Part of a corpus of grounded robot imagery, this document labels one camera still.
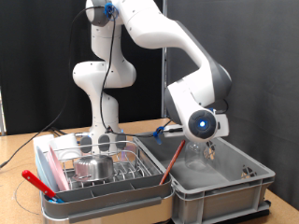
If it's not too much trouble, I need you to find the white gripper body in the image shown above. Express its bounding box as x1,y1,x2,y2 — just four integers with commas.
163,113,230,141

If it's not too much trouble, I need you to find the clear wine glass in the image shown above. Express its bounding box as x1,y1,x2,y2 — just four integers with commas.
184,140,209,171

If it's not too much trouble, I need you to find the metal cup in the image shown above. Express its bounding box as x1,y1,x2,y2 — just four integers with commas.
72,154,115,182

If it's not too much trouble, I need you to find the pink plate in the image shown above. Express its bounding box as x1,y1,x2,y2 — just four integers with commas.
46,145,71,191

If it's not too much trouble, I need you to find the dish drying rack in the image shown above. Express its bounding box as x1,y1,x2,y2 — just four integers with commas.
39,155,176,224

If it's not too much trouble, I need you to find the vertical metal pole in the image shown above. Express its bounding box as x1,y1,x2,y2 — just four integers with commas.
161,0,169,119

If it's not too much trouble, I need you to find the grey plastic crate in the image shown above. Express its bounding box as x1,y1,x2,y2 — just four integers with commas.
132,125,276,224

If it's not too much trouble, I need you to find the black platform under crate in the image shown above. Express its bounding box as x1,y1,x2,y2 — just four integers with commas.
174,207,271,224

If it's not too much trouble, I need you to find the grey cutlery holder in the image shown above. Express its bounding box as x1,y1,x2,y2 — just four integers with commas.
41,173,173,213

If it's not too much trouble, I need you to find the white mug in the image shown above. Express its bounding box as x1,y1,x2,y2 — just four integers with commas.
47,133,82,161

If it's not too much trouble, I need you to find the white box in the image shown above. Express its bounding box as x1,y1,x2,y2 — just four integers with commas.
32,133,55,156

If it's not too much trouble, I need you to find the blue utensil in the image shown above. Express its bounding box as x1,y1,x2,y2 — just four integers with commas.
46,196,65,205

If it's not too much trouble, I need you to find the light blue plate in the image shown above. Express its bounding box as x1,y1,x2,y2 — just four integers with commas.
35,146,60,194

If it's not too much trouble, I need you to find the blue cable clip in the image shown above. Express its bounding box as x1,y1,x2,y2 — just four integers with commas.
152,125,165,146
104,2,120,21

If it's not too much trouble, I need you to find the metal wire dish rack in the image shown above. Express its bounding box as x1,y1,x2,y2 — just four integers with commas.
41,140,163,192

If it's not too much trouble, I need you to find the black cable bundle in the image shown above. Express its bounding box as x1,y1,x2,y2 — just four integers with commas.
48,126,68,137

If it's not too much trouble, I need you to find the red handled utensil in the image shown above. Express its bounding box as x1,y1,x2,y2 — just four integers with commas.
21,169,59,200

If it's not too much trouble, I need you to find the black camera cable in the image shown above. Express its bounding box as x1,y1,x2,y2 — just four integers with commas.
0,6,230,169

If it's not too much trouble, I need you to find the metal frame post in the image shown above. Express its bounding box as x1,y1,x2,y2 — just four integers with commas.
0,87,7,136

